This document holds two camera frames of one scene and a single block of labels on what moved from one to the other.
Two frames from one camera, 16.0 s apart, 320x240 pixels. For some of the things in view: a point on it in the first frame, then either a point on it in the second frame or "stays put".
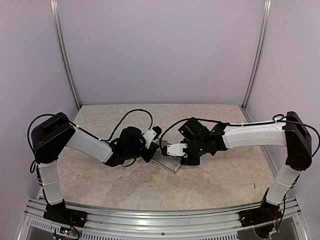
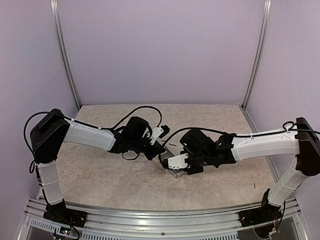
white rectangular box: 174,150 to 176,162
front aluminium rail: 290,224 stays put
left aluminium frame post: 55,14 stays put
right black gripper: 195,161 to 194,171
